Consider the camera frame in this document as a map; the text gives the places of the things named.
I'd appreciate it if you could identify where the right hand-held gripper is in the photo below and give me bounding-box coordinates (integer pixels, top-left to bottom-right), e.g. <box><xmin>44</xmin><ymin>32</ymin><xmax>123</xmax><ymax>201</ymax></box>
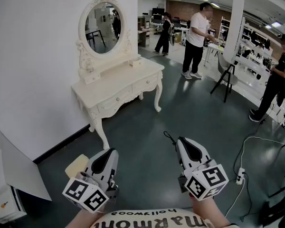
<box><xmin>176</xmin><ymin>136</ymin><xmax>229</xmax><ymax>201</ymax></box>

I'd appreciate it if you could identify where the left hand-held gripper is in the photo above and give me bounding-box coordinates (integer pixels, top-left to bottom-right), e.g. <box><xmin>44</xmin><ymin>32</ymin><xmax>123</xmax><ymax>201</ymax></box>
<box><xmin>62</xmin><ymin>148</ymin><xmax>120</xmax><ymax>214</ymax></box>

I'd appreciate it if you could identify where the white ornate dressing table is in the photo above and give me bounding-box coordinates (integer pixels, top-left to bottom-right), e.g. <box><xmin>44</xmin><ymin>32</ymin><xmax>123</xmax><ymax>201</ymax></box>
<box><xmin>71</xmin><ymin>0</ymin><xmax>165</xmax><ymax>150</ymax></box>

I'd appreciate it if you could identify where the person's right forearm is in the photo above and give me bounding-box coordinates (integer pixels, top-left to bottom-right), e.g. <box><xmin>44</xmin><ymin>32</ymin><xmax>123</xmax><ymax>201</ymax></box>
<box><xmin>191</xmin><ymin>196</ymin><xmax>230</xmax><ymax>228</ymax></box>

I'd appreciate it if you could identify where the person's left forearm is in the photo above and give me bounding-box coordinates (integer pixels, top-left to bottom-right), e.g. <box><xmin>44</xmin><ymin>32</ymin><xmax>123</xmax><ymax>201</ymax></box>
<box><xmin>65</xmin><ymin>209</ymin><xmax>105</xmax><ymax>228</ymax></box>

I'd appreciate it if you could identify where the white power strip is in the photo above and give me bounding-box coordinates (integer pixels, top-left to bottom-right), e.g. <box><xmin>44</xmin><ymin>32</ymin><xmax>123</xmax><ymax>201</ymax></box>
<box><xmin>235</xmin><ymin>167</ymin><xmax>246</xmax><ymax>185</ymax></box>

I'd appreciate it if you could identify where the cream printed shirt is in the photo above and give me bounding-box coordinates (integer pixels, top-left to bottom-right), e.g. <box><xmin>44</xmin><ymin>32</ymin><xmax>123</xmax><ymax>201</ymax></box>
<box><xmin>89</xmin><ymin>207</ymin><xmax>231</xmax><ymax>228</ymax></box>

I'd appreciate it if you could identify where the white partition panel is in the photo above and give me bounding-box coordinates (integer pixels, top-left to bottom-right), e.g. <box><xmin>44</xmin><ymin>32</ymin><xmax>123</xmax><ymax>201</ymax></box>
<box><xmin>0</xmin><ymin>119</ymin><xmax>52</xmax><ymax>202</ymax></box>

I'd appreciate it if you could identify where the grey chair with black legs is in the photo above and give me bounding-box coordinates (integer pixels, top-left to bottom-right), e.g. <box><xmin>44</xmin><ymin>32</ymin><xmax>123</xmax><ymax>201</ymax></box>
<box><xmin>209</xmin><ymin>53</ymin><xmax>239</xmax><ymax>104</ymax></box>

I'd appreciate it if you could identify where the white cabinet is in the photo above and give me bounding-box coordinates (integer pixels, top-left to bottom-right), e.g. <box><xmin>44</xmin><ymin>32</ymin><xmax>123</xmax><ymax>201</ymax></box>
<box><xmin>0</xmin><ymin>140</ymin><xmax>27</xmax><ymax>225</ymax></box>

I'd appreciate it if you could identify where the white storage shelf rack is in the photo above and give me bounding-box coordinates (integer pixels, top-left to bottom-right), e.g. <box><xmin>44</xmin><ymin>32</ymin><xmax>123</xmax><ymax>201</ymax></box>
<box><xmin>235</xmin><ymin>17</ymin><xmax>285</xmax><ymax>137</ymax></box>

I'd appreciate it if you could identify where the oval white framed mirror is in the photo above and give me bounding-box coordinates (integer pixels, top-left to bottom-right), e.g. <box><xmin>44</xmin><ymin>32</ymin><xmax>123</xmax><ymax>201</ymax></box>
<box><xmin>76</xmin><ymin>0</ymin><xmax>133</xmax><ymax>71</ymax></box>

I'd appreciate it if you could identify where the white cable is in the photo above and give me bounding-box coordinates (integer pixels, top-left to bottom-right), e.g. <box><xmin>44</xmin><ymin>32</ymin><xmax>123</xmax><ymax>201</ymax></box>
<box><xmin>224</xmin><ymin>136</ymin><xmax>285</xmax><ymax>217</ymax></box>

